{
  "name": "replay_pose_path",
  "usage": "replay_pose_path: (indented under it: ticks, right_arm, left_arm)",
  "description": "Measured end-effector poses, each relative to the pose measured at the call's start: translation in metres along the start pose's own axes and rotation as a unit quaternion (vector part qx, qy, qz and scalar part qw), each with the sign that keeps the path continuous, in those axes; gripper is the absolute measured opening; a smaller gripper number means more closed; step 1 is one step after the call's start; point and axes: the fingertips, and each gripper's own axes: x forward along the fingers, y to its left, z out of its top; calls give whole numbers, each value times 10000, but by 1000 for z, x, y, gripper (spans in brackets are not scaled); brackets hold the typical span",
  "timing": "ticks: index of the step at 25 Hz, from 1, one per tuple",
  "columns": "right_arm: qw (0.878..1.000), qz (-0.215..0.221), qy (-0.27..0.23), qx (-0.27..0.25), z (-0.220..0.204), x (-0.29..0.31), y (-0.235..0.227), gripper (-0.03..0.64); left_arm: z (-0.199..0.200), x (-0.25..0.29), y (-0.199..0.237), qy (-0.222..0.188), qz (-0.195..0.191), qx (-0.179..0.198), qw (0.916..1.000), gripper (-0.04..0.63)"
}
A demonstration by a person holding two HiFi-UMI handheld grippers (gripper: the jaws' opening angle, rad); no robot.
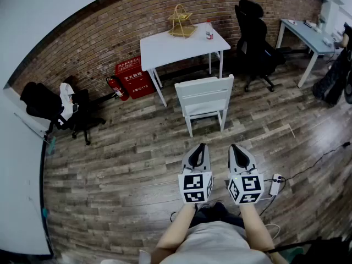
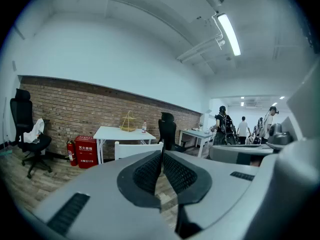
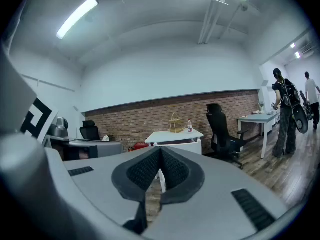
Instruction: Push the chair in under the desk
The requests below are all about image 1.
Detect white power strip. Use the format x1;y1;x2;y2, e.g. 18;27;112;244
268;173;283;196

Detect black shoulder strap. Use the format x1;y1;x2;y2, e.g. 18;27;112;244
268;236;352;264

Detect white chair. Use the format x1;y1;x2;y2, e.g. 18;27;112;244
174;74;235;138

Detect person's dark trousers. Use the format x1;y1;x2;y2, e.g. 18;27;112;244
189;201;245;229

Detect grey table with white legs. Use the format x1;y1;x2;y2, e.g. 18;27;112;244
276;18;344;89

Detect clear bottle with red cap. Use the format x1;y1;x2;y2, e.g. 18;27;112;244
205;19;215;40

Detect person's left forearm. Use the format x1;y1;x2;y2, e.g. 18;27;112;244
150;202;197;258

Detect person's right forearm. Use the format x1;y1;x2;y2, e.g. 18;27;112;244
238;203;276;254

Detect person's grey shirt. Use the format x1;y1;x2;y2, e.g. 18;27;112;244
153;220;276;264

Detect yellow two-tier wire basket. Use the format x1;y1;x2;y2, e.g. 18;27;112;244
167;4;198;39

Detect black high-back office chair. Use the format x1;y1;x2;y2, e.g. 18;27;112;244
234;0;287;92

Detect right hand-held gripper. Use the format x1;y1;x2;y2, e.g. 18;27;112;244
227;144;265;205

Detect red fire equipment box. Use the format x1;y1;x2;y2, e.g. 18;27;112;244
114;56;156;100

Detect black power cable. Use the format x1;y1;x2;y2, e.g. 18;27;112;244
280;141;351;182

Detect red fire extinguisher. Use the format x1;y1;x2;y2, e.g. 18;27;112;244
106;75;130;102

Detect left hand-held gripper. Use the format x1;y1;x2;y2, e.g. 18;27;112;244
178;143;214;204

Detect black mesh office chair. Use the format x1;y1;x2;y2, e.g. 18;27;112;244
19;75;107;146

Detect white garment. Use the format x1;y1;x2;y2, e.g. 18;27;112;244
59;82;76;120

